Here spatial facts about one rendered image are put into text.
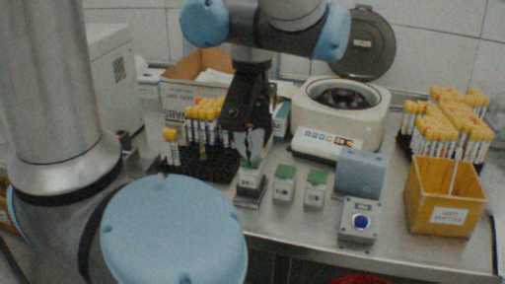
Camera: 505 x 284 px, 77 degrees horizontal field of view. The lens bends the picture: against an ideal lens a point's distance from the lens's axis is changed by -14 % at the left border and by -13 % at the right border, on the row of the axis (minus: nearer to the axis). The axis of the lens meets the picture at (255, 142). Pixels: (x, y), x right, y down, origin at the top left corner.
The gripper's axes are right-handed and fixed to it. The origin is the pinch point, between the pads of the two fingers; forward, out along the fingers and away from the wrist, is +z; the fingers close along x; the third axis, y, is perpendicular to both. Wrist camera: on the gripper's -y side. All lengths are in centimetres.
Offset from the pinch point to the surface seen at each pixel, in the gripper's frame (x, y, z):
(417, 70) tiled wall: -38, 57, -3
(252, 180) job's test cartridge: -0.8, -1.1, 4.1
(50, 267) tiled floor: 110, 14, 97
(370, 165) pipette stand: -23.3, 5.0, 0.1
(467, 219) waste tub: -43.6, -1.7, 4.5
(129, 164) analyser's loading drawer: 26.8, -3.0, 4.4
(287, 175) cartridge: -7.5, 1.1, 2.8
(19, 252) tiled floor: 134, 14, 97
